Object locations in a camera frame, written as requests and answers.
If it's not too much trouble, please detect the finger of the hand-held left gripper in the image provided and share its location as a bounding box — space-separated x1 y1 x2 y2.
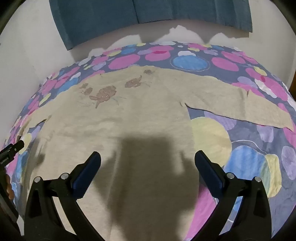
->
0 139 25 167

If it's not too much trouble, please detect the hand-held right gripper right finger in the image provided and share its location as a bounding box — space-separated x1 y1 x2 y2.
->
194 150 272 241

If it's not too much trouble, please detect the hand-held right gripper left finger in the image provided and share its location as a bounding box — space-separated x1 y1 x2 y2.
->
24 151 102 241

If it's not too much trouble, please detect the beige embroidered sweater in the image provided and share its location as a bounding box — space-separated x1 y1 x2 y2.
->
17 65 295 241

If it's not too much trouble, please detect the person's left hand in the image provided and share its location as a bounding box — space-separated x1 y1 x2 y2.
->
5 174 15 200

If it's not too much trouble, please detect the dotted printed blanket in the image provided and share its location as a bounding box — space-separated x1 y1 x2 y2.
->
2 41 296 241

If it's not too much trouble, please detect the blue curtain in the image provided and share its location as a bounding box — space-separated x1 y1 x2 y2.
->
132 0 253 33
49 0 139 51

